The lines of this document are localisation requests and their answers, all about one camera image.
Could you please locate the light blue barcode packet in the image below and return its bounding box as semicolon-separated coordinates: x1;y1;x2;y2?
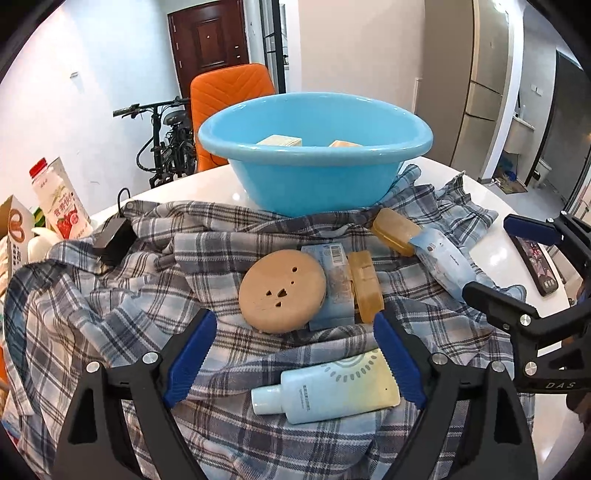
300;244;356;330

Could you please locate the long light blue wipes packet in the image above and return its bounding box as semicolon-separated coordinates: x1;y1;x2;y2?
412;229;490;303

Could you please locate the orange chair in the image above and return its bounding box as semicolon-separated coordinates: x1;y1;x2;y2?
190;64;276;174

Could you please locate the cream soft packet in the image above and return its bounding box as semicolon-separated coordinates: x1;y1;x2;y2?
256;134;303;148

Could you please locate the black bicycle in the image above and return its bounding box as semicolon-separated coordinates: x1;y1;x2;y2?
113;97;199;188

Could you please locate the dark doormat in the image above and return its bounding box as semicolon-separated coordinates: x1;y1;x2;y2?
492;178;529;195

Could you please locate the black cable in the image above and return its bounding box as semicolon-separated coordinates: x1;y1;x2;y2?
115;187;136;220

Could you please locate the round tan disc case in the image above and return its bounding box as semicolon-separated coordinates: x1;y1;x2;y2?
239;249;328;334

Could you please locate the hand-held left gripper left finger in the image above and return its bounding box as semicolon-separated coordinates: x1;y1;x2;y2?
55;309;218;480

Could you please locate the white plastic bag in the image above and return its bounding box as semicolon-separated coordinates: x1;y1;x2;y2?
28;228;63;264

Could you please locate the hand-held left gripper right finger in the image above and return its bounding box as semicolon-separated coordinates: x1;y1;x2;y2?
373;313;539;480

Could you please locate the black power adapter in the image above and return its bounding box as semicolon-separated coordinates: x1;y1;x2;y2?
93;217;137;268

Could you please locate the red capped milk bottle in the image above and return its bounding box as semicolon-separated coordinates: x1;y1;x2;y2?
29;157;93;240

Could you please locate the black smartphone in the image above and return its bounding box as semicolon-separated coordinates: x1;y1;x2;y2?
515;235;559;296

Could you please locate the beige refrigerator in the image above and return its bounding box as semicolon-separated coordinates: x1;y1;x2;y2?
450;0;514;181

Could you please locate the open cardboard box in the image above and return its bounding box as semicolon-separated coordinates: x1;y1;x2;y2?
0;194;35;282

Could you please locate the black framed glass partition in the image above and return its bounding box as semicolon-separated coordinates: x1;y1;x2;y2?
259;0;291;93

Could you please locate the blue yellow squeeze tube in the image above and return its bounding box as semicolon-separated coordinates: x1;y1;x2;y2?
252;348;402;424

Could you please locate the small amber soap box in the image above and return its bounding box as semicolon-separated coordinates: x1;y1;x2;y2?
372;208;422;257

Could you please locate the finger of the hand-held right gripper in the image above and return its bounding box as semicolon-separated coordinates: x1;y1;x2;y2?
503;210;591;278
463;281;591;377

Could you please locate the brown door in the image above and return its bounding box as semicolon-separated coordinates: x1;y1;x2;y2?
167;8;250;100

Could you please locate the light blue plastic basin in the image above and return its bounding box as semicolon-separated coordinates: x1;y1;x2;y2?
198;92;435;217

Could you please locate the large amber soap box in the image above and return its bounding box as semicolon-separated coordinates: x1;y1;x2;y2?
347;250;385;324

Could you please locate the blue grey plaid shirt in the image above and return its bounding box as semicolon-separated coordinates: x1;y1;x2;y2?
2;164;536;480

